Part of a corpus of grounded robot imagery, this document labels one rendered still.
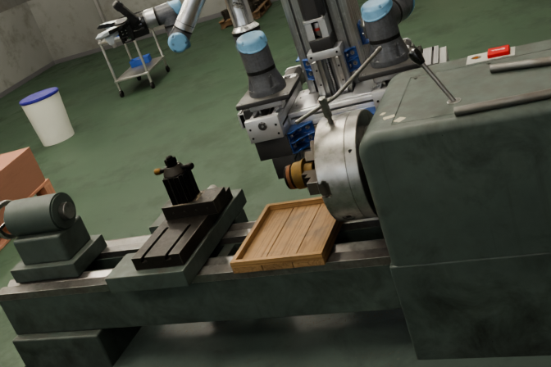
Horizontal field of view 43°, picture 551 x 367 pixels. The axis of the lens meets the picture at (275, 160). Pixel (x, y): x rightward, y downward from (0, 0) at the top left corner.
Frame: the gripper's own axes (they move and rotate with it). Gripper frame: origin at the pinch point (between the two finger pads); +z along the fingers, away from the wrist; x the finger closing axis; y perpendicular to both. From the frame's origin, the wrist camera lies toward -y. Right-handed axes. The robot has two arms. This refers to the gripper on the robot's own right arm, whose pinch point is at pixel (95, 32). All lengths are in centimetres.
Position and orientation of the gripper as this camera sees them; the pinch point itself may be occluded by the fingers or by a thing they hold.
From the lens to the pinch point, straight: 285.6
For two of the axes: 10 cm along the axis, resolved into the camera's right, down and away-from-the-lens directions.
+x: -1.8, -4.5, 8.8
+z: -9.4, 3.4, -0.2
